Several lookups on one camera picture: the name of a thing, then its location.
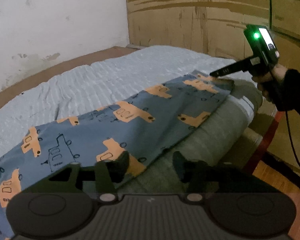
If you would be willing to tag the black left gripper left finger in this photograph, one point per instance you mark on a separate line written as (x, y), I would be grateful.
(97, 181)

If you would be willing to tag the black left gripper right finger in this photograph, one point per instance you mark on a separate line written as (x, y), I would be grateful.
(222, 182)

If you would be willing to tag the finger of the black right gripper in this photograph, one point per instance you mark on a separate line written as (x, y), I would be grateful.
(239, 66)

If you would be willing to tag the blue pants with orange trucks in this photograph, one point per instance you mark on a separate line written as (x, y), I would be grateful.
(146, 125)

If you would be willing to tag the dark sleeved right forearm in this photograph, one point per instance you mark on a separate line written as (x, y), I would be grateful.
(286, 94)

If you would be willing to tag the right hand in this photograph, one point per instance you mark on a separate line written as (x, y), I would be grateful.
(270, 83)

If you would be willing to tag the light blue quilted mattress pad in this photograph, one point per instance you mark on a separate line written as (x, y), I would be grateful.
(115, 84)

